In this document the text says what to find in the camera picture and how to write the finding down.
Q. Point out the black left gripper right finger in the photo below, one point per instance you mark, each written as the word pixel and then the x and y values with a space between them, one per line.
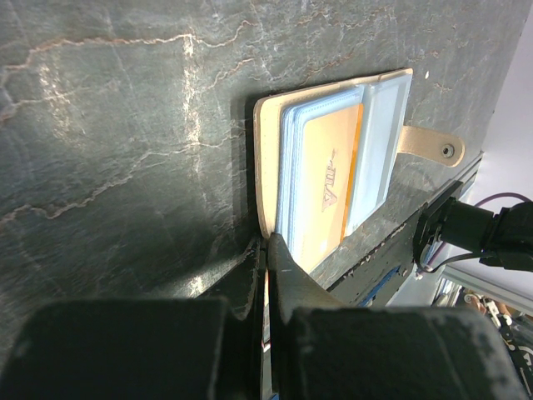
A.
pixel 323 349

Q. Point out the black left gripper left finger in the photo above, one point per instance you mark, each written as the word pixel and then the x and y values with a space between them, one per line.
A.
pixel 205 347

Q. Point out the beige leather card holder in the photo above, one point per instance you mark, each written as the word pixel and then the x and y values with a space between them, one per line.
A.
pixel 278 129

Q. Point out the gold VIP card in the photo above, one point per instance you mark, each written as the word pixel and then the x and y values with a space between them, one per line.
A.
pixel 329 154

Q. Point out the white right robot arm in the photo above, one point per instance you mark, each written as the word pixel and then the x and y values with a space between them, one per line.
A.
pixel 502 240

